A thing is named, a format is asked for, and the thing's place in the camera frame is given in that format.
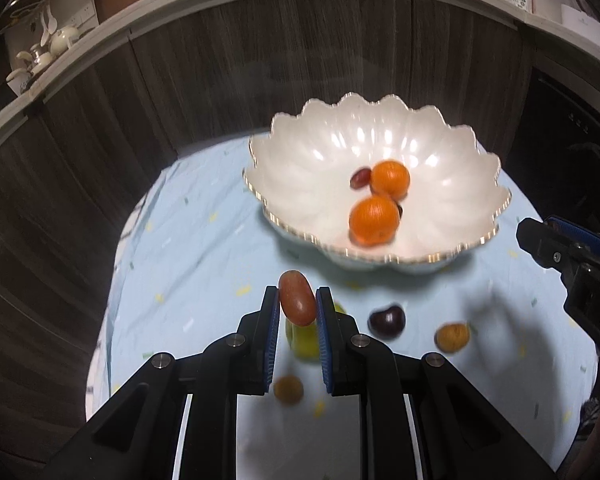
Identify black built-in dishwasher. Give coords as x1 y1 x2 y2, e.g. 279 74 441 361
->
505 55 600 243

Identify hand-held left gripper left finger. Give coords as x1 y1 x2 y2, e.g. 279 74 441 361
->
45 285 281 480

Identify orange mandarin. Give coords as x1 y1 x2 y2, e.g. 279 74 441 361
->
349 195 401 247
370 160 411 198

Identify dark purple plum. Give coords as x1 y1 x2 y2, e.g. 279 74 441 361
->
369 304 406 343

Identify white wall outlet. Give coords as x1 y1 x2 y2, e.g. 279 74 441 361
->
60 6 97 28

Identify green apple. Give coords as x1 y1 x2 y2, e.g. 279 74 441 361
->
285 301 348 363

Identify brown longan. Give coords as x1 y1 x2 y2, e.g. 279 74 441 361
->
273 375 304 405
434 323 469 354

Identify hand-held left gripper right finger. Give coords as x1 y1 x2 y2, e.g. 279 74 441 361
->
315 287 556 480

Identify white hanging ladles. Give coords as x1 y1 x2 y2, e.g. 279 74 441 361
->
39 10 59 47

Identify light blue patterned cloth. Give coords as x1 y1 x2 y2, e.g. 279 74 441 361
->
85 137 600 480

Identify white kettle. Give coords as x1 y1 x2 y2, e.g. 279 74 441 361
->
16 49 51 76

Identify white scalloped ceramic bowl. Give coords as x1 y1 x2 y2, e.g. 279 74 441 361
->
242 92 512 273

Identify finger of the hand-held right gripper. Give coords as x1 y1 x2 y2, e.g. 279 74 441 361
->
517 217 581 273
545 215 600 257

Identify white round teapot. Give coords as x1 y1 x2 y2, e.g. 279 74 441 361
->
50 26 81 57

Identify brown wooden cutting board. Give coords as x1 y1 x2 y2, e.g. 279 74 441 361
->
91 0 148 25

